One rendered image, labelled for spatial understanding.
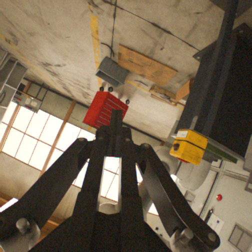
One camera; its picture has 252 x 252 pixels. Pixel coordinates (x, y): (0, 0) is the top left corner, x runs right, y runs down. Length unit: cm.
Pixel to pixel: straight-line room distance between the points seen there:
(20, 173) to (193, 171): 925
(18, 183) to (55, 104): 490
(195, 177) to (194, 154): 48
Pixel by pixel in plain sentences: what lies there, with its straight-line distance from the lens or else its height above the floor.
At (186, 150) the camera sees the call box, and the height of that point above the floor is 87.
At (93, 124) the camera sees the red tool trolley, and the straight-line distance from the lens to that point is 291.
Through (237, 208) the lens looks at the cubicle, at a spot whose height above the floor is 105.
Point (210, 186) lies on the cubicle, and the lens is 162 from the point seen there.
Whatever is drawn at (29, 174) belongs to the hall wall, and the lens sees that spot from 942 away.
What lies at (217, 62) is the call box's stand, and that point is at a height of 51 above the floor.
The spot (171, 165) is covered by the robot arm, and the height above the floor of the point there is 95.
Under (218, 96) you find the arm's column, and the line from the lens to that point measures 93.
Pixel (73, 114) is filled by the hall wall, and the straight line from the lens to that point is 832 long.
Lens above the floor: 92
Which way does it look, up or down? 5 degrees down
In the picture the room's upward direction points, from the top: 156 degrees counter-clockwise
